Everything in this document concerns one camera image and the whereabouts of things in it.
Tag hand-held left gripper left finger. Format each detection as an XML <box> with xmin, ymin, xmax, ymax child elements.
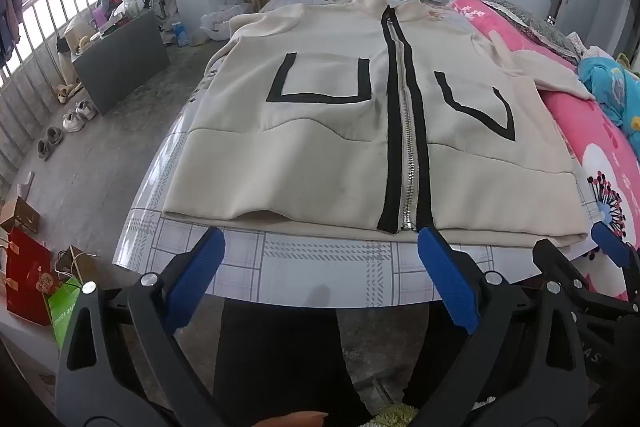
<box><xmin>55</xmin><ymin>227</ymin><xmax>226</xmax><ymax>427</ymax></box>

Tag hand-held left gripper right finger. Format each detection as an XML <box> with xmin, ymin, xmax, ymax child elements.
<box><xmin>410</xmin><ymin>227</ymin><xmax>596</xmax><ymax>427</ymax></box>

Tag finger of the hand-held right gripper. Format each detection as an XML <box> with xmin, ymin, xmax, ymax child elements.
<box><xmin>590</xmin><ymin>223</ymin><xmax>640</xmax><ymax>303</ymax></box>
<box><xmin>531</xmin><ymin>239</ymin><xmax>640</xmax><ymax>323</ymax></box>

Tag beige zip jacket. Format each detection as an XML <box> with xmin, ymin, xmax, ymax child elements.
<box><xmin>161</xmin><ymin>0</ymin><xmax>596</xmax><ymax>250</ymax></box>

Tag person's left hand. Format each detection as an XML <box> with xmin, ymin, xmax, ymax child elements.
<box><xmin>260</xmin><ymin>411</ymin><xmax>329</xmax><ymax>427</ymax></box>

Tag bed with plaid floral sheet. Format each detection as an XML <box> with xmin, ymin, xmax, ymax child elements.
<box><xmin>112</xmin><ymin>0</ymin><xmax>601</xmax><ymax>313</ymax></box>

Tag pink floral blanket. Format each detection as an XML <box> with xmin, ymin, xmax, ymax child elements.
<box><xmin>447</xmin><ymin>0</ymin><xmax>640</xmax><ymax>303</ymax></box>

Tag brown paper bag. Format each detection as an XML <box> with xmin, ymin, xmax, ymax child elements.
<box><xmin>54</xmin><ymin>245</ymin><xmax>101</xmax><ymax>280</ymax></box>

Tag green paper bag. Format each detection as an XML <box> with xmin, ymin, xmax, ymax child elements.
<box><xmin>44</xmin><ymin>277</ymin><xmax>83</xmax><ymax>350</ymax></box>

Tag green fuzzy slipper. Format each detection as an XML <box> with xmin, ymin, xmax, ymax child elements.
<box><xmin>370</xmin><ymin>402</ymin><xmax>416</xmax><ymax>427</ymax></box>

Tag light blue floral quilt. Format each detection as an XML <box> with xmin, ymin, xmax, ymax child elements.
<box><xmin>577</xmin><ymin>54</ymin><xmax>640</xmax><ymax>142</ymax></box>

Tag red gift bag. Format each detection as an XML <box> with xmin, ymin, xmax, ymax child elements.
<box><xmin>0</xmin><ymin>227</ymin><xmax>53</xmax><ymax>327</ymax></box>

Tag brown cardboard box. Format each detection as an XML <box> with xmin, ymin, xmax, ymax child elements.
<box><xmin>0</xmin><ymin>196</ymin><xmax>43</xmax><ymax>235</ymax></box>

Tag dark grey cabinet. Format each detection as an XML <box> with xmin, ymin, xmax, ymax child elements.
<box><xmin>70</xmin><ymin>9</ymin><xmax>171</xmax><ymax>116</ymax></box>

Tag beige shoes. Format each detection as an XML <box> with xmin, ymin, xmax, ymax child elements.
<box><xmin>55</xmin><ymin>82</ymin><xmax>83</xmax><ymax>104</ymax></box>

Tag white plastic bag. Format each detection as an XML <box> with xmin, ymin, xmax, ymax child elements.
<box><xmin>200</xmin><ymin>4</ymin><xmax>253</xmax><ymax>42</ymax></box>

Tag beige cloth bag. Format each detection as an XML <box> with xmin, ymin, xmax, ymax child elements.
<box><xmin>62</xmin><ymin>14</ymin><xmax>93</xmax><ymax>58</ymax></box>

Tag metal window railing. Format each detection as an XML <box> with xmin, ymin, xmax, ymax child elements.
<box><xmin>0</xmin><ymin>0</ymin><xmax>108</xmax><ymax>188</ymax></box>

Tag purple hanging garment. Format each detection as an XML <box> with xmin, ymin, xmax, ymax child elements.
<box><xmin>0</xmin><ymin>0</ymin><xmax>23</xmax><ymax>62</ymax></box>

